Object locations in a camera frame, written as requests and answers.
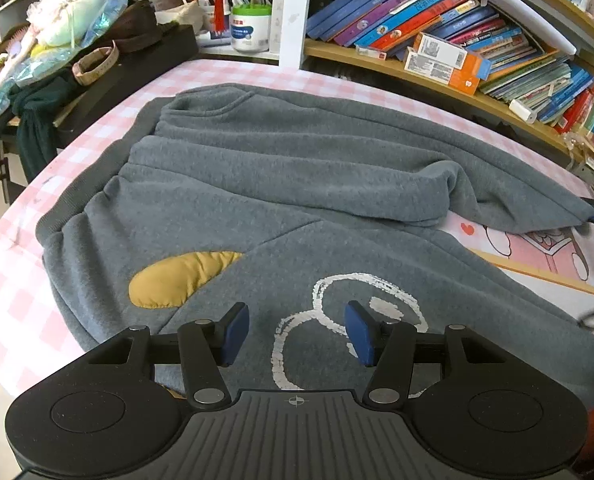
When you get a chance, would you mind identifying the small white eraser box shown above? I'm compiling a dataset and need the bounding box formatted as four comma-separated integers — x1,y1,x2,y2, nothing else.
508,98,541,123

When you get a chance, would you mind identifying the white shelf bracket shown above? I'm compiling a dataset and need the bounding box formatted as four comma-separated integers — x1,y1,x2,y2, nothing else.
468,0,578,56

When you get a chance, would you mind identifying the plush toy in clear bag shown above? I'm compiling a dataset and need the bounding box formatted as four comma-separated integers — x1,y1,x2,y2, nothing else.
24,0,130,53

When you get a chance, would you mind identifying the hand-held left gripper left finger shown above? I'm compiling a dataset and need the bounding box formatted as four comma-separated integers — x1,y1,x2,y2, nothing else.
84,302,250,408

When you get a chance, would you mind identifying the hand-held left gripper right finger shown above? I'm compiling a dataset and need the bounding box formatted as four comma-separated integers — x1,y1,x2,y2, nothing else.
344,300,508,406

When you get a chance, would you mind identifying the pink cartoon printed mat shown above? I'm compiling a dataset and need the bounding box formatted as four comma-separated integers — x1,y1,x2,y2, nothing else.
439,207,594,303

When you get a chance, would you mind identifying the dark green garment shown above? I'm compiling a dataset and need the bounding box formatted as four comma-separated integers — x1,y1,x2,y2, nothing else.
0,69,80,183

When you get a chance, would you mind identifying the pink checkered tablecloth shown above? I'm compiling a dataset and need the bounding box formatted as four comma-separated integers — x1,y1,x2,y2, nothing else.
0,57,594,396

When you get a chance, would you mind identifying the small white flat box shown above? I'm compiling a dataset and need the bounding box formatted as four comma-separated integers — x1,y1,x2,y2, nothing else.
355,45,391,62

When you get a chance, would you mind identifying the orange and white box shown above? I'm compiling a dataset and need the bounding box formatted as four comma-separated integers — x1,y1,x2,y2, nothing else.
403,31,492,97

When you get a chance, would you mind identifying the brown cloth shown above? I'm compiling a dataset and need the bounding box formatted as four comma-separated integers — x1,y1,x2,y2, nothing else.
108,0,179,55

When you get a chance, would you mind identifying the grey sweatshirt with yellow patch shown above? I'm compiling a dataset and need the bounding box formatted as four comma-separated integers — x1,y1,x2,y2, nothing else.
34,85,594,413

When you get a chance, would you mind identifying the row of slanted colourful books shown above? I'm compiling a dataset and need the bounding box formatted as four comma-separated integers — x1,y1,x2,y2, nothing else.
306,0,545,68

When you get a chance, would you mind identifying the white tub with green lid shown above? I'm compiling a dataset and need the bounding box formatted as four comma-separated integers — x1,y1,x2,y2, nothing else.
231,4,271,54

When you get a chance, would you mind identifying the cup of pens and pencils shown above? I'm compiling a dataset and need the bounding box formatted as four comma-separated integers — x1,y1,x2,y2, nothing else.
177,0,278,36

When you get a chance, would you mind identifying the wooden bookshelf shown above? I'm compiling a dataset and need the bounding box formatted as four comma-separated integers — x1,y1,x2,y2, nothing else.
199,0,594,171

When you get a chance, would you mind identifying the row of thin colourful books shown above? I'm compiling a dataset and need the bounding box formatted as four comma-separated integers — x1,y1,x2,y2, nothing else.
479,52,594,136

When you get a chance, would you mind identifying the white shelf post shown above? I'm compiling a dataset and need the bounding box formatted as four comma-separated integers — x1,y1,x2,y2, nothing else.
278,0,319,70

